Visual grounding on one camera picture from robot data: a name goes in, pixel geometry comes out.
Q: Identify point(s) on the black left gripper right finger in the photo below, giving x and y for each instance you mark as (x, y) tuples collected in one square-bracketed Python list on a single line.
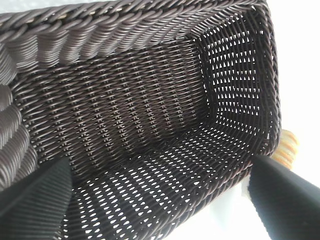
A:
[(290, 205)]

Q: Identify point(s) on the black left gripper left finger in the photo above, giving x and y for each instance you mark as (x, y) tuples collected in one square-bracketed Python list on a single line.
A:
[(32, 207)]

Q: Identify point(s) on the long striped bread loaf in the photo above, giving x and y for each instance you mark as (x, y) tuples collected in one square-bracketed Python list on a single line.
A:
[(287, 147)]

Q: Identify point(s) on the dark brown wicker basket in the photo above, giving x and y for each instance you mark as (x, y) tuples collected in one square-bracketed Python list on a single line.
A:
[(125, 100)]

